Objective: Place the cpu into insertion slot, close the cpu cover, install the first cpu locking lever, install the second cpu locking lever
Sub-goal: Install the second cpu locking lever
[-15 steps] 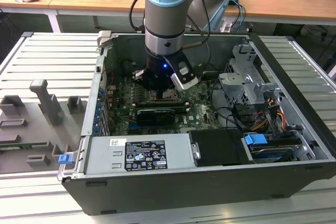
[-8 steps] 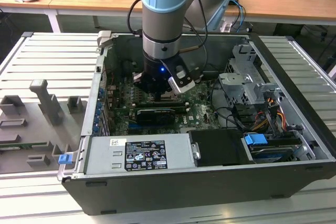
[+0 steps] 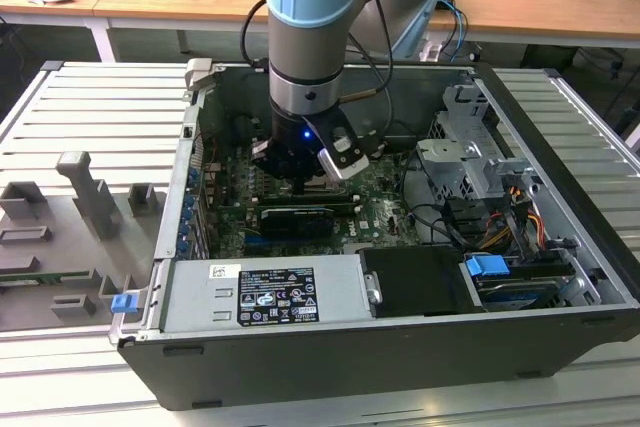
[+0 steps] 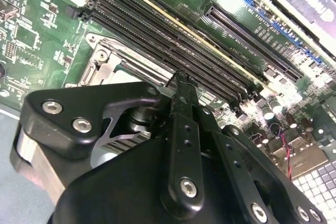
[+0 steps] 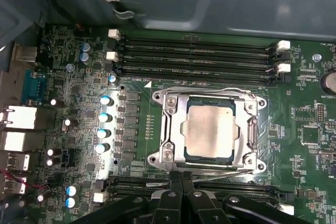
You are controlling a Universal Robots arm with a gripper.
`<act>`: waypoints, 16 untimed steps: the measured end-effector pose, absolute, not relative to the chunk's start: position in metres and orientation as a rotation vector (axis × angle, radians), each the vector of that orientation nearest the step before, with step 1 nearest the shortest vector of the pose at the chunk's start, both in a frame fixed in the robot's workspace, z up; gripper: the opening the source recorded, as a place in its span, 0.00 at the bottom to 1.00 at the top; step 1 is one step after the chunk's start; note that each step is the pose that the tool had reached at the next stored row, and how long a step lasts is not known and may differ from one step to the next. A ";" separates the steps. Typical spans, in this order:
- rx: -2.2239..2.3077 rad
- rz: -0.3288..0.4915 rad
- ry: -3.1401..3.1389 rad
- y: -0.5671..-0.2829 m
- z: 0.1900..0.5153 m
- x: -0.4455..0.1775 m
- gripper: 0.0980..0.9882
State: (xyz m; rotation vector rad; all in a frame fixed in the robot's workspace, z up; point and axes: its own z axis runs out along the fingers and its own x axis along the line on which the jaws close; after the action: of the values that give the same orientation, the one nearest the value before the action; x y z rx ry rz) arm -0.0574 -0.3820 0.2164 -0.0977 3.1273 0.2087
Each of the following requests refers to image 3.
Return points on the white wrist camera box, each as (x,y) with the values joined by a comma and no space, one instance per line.
(345,162)

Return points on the black RAM slot bank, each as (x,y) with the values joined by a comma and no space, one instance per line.
(340,202)

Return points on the green motherboard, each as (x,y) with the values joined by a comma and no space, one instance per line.
(385,217)

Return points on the grey power supply unit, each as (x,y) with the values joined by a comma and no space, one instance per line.
(190,297)

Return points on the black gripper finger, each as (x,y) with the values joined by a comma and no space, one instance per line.
(270,167)
(302,187)

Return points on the grey parts rack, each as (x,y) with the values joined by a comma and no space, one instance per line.
(60,247)

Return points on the black CPU socket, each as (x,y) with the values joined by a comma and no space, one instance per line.
(340,191)

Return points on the hard disk in case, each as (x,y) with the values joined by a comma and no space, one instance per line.
(515,289)

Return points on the black label sticker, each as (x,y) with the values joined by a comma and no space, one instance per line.
(275,297)

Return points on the small white barcode sticker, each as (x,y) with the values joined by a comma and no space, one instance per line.
(223,271)

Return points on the blue case latch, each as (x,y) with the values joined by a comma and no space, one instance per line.
(123,304)

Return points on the silver metal disk bay cage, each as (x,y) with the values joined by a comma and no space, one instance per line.
(460,157)

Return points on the black open PC case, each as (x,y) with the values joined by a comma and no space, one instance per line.
(350,367)

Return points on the black graphics card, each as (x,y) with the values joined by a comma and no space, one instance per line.
(295,222)

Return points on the green circuit board strip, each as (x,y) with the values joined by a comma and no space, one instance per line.
(45,276)

